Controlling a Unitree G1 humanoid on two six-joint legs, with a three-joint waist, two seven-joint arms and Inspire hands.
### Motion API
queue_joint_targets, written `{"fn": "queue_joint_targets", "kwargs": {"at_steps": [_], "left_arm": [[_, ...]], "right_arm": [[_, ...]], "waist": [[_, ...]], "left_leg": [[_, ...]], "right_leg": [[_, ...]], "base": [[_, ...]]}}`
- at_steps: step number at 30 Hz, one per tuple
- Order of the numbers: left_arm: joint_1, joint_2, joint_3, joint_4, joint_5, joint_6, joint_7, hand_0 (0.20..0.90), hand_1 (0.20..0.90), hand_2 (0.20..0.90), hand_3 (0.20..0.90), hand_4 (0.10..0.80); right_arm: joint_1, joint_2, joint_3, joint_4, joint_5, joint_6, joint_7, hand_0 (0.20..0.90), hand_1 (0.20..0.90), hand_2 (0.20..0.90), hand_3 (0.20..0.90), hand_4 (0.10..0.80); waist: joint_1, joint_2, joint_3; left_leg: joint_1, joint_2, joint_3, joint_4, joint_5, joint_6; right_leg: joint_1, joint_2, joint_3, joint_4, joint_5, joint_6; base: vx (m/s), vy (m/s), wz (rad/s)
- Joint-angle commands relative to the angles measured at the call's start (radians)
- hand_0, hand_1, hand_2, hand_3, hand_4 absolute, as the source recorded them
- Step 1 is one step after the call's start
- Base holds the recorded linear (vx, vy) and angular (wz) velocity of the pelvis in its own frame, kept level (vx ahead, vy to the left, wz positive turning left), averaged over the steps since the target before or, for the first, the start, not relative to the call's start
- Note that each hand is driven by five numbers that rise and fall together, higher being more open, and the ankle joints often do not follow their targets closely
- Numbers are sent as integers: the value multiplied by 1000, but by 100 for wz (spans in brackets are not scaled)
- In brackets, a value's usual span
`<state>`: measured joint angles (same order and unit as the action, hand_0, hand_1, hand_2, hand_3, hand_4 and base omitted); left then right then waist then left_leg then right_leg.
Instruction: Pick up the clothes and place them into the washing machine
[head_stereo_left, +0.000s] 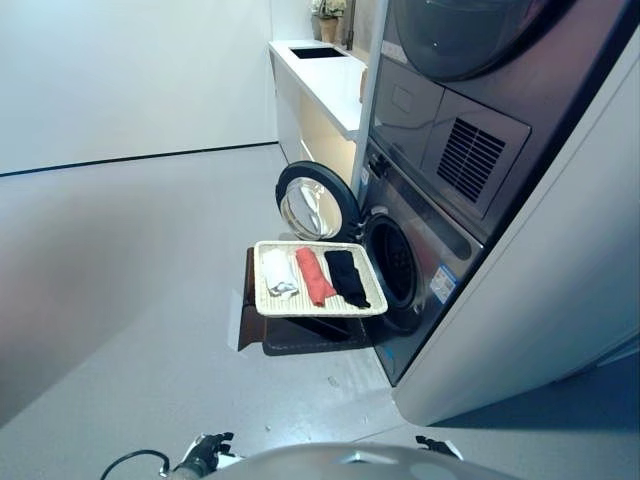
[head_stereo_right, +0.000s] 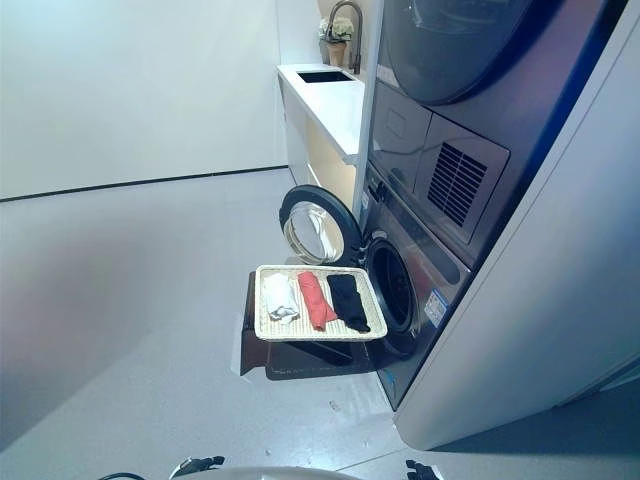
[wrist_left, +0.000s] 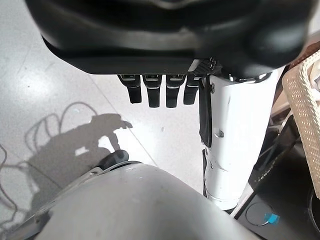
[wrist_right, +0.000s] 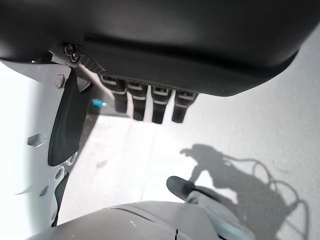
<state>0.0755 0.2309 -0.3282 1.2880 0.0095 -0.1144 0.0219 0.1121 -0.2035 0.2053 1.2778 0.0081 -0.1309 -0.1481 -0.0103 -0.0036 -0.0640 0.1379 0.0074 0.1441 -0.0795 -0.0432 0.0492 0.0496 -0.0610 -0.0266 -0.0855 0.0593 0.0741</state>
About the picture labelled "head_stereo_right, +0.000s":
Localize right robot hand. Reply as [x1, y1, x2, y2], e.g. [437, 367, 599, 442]
[405, 459, 444, 480]

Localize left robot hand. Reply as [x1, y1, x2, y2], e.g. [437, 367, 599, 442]
[172, 454, 226, 479]

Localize black cloth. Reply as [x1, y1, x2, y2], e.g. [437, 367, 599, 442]
[326, 273, 371, 334]

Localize white cloth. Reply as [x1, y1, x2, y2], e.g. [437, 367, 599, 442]
[263, 273, 301, 324]

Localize red cloth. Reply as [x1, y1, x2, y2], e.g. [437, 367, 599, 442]
[297, 271, 339, 332]

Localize grey washing machine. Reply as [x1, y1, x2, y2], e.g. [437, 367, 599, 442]
[360, 164, 474, 412]

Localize silver robot torso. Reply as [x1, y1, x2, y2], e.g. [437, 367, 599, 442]
[219, 465, 351, 480]

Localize white energy sticker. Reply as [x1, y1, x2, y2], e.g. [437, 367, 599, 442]
[424, 288, 449, 329]

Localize white wicker tray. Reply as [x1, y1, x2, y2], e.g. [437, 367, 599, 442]
[254, 264, 389, 342]

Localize round glass washer door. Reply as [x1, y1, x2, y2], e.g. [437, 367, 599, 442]
[278, 184, 364, 266]

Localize dark grey dryer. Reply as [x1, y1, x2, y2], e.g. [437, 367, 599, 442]
[373, 0, 617, 246]

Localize white counter cabinet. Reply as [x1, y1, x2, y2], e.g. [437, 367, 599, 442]
[276, 63, 370, 221]

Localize black recessed sink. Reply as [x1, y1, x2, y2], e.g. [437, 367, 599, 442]
[295, 70, 357, 85]

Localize bronze arched faucet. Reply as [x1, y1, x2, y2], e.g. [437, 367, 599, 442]
[327, 0, 365, 75]

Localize potted white flowers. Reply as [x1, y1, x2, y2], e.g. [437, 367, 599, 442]
[318, 17, 355, 66]

